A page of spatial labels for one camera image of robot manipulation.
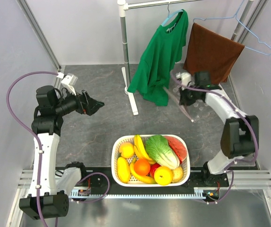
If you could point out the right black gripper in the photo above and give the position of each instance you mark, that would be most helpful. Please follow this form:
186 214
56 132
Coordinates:
183 100

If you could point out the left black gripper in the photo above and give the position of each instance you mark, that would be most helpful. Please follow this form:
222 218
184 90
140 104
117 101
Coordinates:
93 105

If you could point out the clear dotted zip bag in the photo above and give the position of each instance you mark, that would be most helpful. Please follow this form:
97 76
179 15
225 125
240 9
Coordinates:
183 109

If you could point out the green plastic cabbage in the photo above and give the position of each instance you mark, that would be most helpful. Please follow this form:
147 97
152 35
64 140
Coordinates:
157 148

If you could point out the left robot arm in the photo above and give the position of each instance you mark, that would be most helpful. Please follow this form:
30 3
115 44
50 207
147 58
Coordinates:
48 197

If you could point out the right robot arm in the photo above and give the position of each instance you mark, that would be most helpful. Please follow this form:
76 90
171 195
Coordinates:
241 131

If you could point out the green t-shirt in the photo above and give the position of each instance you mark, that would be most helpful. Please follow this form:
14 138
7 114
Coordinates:
158 59

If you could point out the white perforated basket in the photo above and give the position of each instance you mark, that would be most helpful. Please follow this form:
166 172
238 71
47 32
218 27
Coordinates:
134 182

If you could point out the brown towel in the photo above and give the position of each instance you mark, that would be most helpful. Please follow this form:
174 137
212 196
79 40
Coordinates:
211 52

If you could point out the watermelon slice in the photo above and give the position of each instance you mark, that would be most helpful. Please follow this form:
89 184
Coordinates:
178 147

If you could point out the yellow peach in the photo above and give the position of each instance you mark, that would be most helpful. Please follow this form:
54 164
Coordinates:
126 150

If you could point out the yellow banana bunch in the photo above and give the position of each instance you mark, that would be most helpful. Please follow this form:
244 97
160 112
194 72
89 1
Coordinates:
140 147

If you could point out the yellow mango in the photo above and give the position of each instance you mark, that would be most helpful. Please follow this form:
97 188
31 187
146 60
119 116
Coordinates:
123 170

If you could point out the red apple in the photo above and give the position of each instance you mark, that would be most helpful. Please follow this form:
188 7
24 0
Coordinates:
153 169

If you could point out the orange fruit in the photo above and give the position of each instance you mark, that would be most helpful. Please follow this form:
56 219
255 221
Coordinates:
142 167

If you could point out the teal clothes hanger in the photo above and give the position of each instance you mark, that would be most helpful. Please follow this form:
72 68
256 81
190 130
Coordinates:
170 15

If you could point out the single yellow banana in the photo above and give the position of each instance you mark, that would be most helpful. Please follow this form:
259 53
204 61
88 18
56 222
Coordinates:
142 178

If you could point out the white clothes rack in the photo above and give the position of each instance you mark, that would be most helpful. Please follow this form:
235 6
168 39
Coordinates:
123 7

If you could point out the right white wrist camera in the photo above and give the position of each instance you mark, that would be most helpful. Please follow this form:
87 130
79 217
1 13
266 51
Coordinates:
185 78

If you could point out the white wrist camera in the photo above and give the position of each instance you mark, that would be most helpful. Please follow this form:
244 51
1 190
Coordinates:
185 78
68 81

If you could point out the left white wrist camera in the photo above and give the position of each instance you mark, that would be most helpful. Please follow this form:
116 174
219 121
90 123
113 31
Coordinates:
68 81

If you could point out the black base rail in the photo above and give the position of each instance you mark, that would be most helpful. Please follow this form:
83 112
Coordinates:
98 183

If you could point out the blue wire hanger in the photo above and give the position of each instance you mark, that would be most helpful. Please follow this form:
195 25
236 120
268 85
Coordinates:
239 22

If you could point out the white slotted cable duct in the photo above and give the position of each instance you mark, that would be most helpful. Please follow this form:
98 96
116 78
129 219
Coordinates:
77 194

